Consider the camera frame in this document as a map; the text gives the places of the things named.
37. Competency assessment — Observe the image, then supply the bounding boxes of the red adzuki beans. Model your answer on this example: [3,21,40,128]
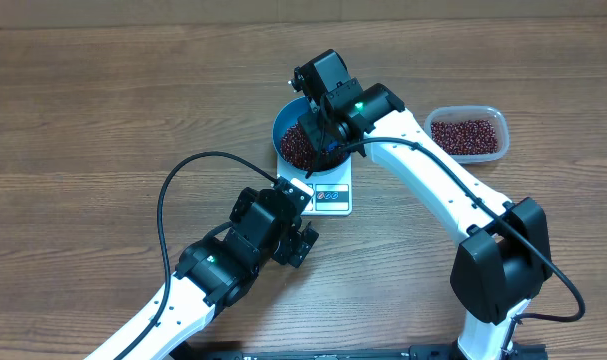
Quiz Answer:
[279,119,500,171]

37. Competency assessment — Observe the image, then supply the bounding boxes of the blue plastic measuring scoop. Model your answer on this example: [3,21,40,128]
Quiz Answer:
[324,141,339,153]

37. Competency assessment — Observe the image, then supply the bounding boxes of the clear plastic container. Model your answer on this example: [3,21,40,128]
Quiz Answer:
[424,105,510,164]

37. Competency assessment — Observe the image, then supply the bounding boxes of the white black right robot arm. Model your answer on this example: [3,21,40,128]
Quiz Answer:
[278,49,553,359]

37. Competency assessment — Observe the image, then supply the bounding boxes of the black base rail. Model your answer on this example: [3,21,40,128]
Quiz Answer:
[172,339,549,360]

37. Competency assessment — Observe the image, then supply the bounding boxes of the teal blue bowl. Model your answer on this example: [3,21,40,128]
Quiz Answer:
[272,97,352,184]

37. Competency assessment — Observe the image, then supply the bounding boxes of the white digital kitchen scale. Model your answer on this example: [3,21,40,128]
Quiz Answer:
[277,156,353,216]

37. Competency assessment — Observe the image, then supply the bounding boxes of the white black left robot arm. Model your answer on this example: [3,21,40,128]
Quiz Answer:
[88,177,318,359]

